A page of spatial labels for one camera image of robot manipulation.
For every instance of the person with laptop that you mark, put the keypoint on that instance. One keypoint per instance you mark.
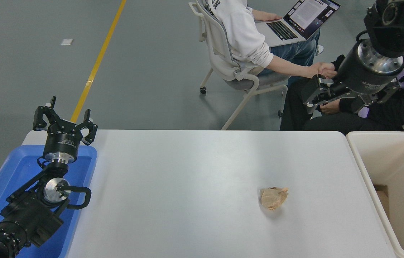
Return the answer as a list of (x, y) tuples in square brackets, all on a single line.
[(241, 32)]

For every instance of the person in black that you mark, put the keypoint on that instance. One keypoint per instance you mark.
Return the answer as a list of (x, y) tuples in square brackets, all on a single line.
[(395, 107)]

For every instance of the laptop person's left hand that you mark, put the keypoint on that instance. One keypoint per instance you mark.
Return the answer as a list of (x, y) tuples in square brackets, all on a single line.
[(272, 16)]

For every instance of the white paper scrap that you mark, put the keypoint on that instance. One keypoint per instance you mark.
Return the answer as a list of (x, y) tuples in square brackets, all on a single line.
[(67, 42)]

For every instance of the large pale bin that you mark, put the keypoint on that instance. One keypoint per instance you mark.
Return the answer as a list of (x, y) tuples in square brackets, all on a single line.
[(366, 161)]

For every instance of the laptop person's right forearm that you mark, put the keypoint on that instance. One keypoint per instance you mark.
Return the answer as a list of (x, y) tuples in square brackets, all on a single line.
[(291, 67)]

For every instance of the black-clad person's left hand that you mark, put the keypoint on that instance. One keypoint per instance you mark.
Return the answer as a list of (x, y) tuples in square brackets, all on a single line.
[(330, 107)]

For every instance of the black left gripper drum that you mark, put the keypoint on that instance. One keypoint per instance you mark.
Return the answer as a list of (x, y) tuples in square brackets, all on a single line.
[(62, 139)]

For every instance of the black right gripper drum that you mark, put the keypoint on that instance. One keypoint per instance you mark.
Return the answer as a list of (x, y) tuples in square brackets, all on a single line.
[(361, 79)]

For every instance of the blue plastic tray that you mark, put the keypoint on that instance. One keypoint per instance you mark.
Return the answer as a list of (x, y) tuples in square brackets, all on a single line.
[(15, 168)]

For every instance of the white wheeled chair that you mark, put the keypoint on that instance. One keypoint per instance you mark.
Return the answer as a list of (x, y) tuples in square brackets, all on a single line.
[(223, 61)]

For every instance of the tan paper ball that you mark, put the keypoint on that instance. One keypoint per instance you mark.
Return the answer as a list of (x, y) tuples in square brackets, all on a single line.
[(273, 197)]

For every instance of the laptop person's right hand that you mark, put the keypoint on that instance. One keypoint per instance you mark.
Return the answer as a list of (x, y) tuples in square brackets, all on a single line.
[(323, 70)]

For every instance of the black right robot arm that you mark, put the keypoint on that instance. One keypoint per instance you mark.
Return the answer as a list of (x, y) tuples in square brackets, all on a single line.
[(392, 25)]

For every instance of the open silver laptop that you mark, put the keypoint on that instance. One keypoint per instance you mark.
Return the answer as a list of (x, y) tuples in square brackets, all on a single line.
[(295, 21)]

